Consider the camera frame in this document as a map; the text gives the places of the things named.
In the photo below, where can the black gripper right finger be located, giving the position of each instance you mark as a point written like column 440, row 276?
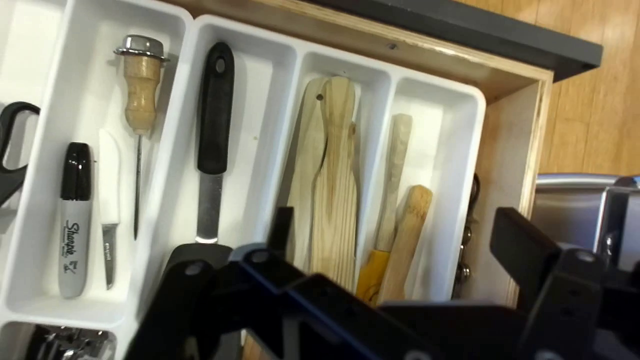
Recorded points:
column 573, row 292

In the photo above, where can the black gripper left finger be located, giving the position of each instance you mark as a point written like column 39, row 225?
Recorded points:
column 192, row 301

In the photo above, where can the wooden spurtle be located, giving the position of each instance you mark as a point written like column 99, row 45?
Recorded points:
column 412, row 221

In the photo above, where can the wooden drawer grey front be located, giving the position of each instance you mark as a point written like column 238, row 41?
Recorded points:
column 512, row 200

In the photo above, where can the stainless steel refrigerator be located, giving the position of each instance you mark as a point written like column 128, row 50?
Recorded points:
column 573, row 212

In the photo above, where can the shiny metal utensil bunch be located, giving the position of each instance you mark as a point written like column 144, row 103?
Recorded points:
column 73, row 342

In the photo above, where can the Sharpie marker black cap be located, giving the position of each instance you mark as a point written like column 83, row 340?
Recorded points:
column 73, row 233

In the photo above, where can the flat wooden spatula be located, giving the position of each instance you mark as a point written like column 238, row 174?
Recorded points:
column 300, row 166
column 337, row 200

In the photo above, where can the black spatula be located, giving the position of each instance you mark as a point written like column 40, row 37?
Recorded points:
column 214, row 120

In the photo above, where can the wooden stick yellow end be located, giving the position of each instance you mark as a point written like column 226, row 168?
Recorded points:
column 392, row 172

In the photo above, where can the white plastic cutlery tray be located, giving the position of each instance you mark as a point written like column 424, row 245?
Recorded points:
column 261, row 87

